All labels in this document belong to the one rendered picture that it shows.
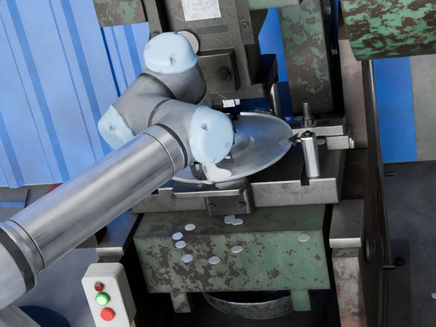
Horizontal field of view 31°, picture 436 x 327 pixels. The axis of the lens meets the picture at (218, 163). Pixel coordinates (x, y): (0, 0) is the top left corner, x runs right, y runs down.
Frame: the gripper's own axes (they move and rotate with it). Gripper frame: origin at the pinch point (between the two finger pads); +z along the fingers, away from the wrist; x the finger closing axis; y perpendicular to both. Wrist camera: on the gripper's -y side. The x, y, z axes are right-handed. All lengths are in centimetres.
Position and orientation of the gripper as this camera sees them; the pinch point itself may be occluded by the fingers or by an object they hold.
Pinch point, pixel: (207, 178)
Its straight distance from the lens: 149.0
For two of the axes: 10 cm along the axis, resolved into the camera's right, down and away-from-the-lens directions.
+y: 9.7, -0.8, -2.3
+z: 2.3, 5.8, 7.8
